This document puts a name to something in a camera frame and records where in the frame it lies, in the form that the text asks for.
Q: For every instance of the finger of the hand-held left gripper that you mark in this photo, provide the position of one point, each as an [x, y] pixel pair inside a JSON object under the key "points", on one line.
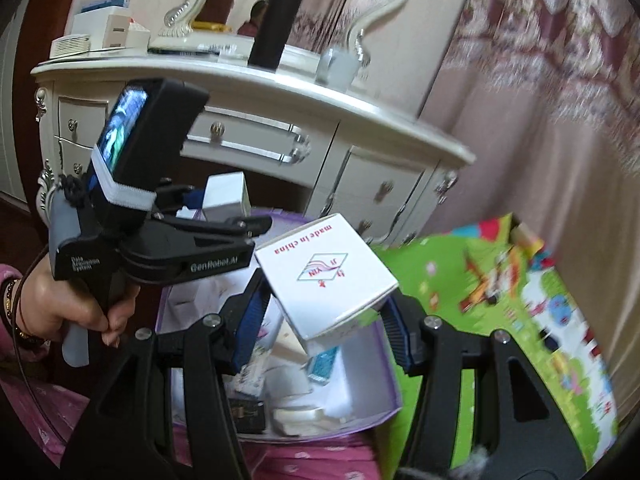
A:
{"points": [[225, 226], [187, 197]]}

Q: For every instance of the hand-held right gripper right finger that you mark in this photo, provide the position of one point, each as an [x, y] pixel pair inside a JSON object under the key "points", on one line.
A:
{"points": [[400, 340]]}

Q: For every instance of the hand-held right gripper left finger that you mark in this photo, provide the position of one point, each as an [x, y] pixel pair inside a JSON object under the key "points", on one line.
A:
{"points": [[252, 315]]}

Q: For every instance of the small white box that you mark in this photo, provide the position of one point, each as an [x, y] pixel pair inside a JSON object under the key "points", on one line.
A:
{"points": [[227, 195]]}

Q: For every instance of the purple storage box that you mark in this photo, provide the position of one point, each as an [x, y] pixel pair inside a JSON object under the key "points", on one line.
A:
{"points": [[360, 385]]}

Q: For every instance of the white box with diamond logo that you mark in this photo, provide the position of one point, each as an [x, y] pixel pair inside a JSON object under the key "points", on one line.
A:
{"points": [[325, 280]]}

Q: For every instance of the person's left forearm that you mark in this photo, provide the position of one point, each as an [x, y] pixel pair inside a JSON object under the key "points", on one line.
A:
{"points": [[10, 320]]}

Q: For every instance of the person's left hand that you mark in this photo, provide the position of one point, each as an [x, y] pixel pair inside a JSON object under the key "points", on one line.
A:
{"points": [[55, 305]]}

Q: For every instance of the printed cartoon blanket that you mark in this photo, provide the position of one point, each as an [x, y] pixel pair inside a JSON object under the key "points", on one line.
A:
{"points": [[450, 280]]}

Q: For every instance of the dark flat item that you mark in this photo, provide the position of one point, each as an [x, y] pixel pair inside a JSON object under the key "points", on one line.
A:
{"points": [[185, 50]]}

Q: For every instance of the white carton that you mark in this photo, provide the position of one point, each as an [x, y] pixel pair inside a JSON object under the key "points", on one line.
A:
{"points": [[105, 30]]}

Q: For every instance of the yellow item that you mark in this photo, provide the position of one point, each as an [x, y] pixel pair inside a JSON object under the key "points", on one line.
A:
{"points": [[209, 25]]}

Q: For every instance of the blue and white box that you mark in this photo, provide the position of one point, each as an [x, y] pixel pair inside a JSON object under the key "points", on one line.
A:
{"points": [[105, 4]]}

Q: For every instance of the white ornate dresser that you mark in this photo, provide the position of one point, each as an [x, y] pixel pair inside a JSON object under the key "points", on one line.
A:
{"points": [[390, 185]]}

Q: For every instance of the tall black bottle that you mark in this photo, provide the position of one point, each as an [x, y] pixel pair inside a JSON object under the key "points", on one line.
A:
{"points": [[277, 20]]}

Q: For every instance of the white mug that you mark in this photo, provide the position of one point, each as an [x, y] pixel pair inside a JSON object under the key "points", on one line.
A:
{"points": [[337, 67]]}

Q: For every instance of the ornate framed mirror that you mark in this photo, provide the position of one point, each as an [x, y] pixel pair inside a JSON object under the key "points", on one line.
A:
{"points": [[325, 0]]}

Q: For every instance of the pink curtain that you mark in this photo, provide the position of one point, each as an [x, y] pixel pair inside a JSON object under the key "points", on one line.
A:
{"points": [[550, 160]]}

